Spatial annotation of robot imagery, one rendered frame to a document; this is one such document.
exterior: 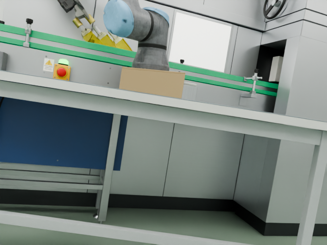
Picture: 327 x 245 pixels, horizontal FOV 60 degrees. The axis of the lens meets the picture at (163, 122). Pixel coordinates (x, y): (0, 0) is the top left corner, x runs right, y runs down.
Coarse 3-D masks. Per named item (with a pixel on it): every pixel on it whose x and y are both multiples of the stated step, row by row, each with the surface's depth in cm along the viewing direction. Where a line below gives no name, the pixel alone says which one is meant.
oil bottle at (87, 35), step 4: (88, 28) 151; (84, 32) 149; (88, 32) 150; (92, 32) 151; (84, 36) 149; (88, 36) 150; (92, 36) 151; (88, 40) 150; (92, 40) 151; (96, 40) 151; (100, 44) 152
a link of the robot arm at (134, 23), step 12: (108, 0) 100; (120, 0) 95; (132, 0) 99; (108, 12) 98; (120, 12) 95; (132, 12) 96; (144, 12) 101; (108, 24) 99; (120, 24) 96; (132, 24) 97; (144, 24) 101; (120, 36) 102; (132, 36) 102; (144, 36) 104
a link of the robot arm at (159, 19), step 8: (144, 8) 107; (152, 8) 106; (152, 16) 104; (160, 16) 107; (168, 16) 110; (152, 24) 104; (160, 24) 107; (168, 24) 111; (152, 32) 105; (160, 32) 107; (144, 40) 107; (152, 40) 107; (160, 40) 108
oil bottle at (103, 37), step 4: (104, 32) 153; (100, 36) 152; (104, 36) 152; (108, 36) 153; (100, 40) 152; (104, 40) 153; (108, 40) 153; (104, 44) 153; (108, 44) 153; (112, 44) 154
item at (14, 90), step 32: (32, 96) 108; (64, 96) 108; (96, 96) 109; (224, 128) 111; (256, 128) 112; (288, 128) 112; (320, 160) 113; (320, 192) 114; (32, 224) 111; (64, 224) 112; (96, 224) 114
